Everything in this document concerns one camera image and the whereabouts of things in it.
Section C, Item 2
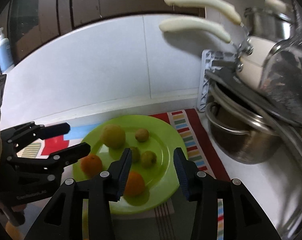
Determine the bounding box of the large orange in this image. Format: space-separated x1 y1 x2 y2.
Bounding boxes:
80 154 103 179

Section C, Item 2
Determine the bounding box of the small green citrus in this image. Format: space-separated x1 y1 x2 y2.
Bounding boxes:
140 151 157 168
130 147 140 163

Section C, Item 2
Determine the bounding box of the orange with stem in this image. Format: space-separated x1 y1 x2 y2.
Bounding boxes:
124 171 145 197

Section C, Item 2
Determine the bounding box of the small yellow fruit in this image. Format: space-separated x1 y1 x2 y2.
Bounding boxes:
135 128 149 142

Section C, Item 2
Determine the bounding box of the blue pump soap bottle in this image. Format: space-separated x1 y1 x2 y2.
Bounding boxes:
0 27 14 74

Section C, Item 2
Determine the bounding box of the colourful patterned table mat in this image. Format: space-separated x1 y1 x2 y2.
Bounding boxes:
17 109 230 239

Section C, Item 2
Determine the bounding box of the steel pot under rack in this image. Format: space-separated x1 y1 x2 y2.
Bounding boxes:
205 82 283 164

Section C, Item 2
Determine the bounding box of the green plate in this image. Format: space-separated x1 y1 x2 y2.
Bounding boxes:
82 115 187 215

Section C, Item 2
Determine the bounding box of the steel scoop ladle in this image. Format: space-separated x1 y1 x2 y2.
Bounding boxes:
259 0 302 125

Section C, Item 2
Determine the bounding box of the steel pot with lid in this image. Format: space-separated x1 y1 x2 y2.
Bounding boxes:
244 0 295 42

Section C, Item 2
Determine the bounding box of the dark wooden window frame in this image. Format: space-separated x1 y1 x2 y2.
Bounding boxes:
0 0 205 64

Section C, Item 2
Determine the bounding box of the cream saucepan lower handle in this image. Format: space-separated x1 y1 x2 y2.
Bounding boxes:
159 16 275 92

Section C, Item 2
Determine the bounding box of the cream saucepan handle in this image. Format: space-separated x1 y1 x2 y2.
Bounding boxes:
159 16 275 92
159 0 253 55

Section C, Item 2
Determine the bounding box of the cream saucepan upper handle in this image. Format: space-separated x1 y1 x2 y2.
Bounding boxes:
159 0 253 55

